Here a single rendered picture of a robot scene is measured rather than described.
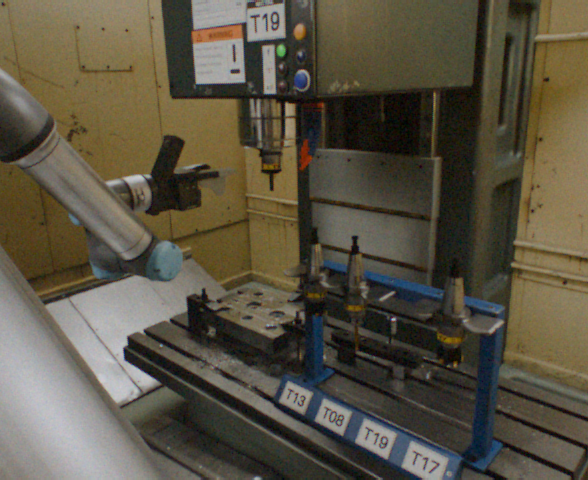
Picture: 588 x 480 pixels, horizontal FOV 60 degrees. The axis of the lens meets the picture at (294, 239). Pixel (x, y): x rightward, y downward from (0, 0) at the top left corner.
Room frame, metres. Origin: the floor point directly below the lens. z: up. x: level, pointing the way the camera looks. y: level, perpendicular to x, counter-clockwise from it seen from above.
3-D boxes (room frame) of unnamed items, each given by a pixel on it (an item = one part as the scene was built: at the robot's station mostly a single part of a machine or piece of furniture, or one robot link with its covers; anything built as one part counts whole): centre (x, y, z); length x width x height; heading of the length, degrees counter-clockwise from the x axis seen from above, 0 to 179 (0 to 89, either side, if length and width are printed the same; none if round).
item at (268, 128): (1.31, 0.05, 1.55); 0.16 x 0.16 x 0.12
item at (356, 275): (1.02, -0.13, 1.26); 0.04 x 0.04 x 0.07
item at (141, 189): (1.05, 0.32, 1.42); 0.08 x 0.05 x 0.08; 44
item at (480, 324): (0.83, -0.33, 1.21); 0.07 x 0.05 x 0.01; 137
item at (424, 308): (0.90, -0.25, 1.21); 0.07 x 0.05 x 0.01; 137
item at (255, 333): (1.40, 0.09, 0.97); 0.29 x 0.23 x 0.05; 47
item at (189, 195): (1.10, 0.27, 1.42); 0.12 x 0.08 x 0.09; 134
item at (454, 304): (0.87, -0.29, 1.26); 0.04 x 0.04 x 0.07
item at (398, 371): (1.23, -0.21, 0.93); 0.26 x 0.05 x 0.06; 52
